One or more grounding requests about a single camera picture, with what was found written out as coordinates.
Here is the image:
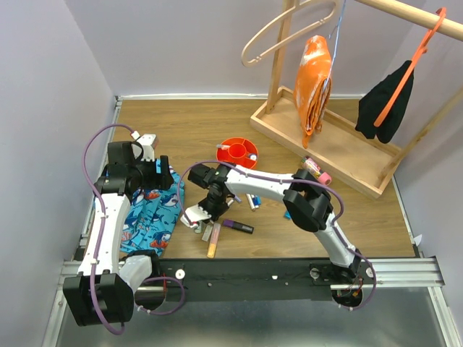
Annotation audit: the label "white grey marker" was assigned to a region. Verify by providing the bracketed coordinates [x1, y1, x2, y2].
[216, 144, 230, 150]

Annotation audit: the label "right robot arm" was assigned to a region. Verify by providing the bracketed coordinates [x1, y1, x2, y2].
[181, 161, 361, 283]

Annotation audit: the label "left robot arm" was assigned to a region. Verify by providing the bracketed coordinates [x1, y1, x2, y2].
[63, 134, 174, 326]

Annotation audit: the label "black purple highlighter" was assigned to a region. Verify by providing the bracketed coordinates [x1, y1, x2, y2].
[222, 219, 254, 234]

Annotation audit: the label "pink yellow highlighter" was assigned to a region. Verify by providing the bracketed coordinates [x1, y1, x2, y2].
[206, 222, 221, 259]

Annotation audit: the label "grey eraser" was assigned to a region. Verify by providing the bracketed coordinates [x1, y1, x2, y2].
[202, 225, 213, 242]

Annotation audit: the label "blue shark print shorts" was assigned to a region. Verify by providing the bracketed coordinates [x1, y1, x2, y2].
[93, 164, 186, 254]

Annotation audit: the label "white dark blue marker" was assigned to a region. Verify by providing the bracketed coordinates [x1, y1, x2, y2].
[246, 194, 256, 211]

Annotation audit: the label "orange round desk organizer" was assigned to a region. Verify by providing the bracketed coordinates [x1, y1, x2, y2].
[216, 137, 258, 169]

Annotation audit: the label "pink crayon tube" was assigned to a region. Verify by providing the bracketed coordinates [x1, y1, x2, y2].
[301, 156, 332, 186]

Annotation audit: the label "wooden clothes rack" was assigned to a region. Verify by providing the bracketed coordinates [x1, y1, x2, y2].
[241, 1, 462, 199]

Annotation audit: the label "orange folded cloth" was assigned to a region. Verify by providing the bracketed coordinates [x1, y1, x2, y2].
[293, 35, 332, 149]

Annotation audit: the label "black garment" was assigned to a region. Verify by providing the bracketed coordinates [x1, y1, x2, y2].
[355, 60, 414, 143]

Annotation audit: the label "orange plastic hanger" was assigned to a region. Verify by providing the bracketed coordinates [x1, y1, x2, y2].
[373, 7, 446, 127]

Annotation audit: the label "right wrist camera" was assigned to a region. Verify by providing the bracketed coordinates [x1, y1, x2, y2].
[181, 205, 211, 229]

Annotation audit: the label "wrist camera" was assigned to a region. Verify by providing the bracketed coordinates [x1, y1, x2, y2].
[181, 205, 211, 229]
[132, 134, 158, 161]

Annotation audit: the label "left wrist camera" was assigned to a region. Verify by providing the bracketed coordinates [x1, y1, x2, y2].
[132, 134, 158, 161]

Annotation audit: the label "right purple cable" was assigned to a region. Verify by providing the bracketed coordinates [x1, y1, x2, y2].
[179, 160, 377, 312]

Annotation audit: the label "purple cable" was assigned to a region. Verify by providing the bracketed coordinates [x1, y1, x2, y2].
[179, 160, 377, 312]
[82, 124, 185, 335]

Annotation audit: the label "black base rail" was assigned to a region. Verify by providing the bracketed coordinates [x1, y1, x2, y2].
[153, 258, 374, 307]

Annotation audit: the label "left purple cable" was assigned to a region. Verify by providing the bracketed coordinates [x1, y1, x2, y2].
[82, 124, 185, 335]

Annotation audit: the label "blue wire hanger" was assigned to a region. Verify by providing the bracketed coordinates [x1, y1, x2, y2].
[322, 0, 347, 92]

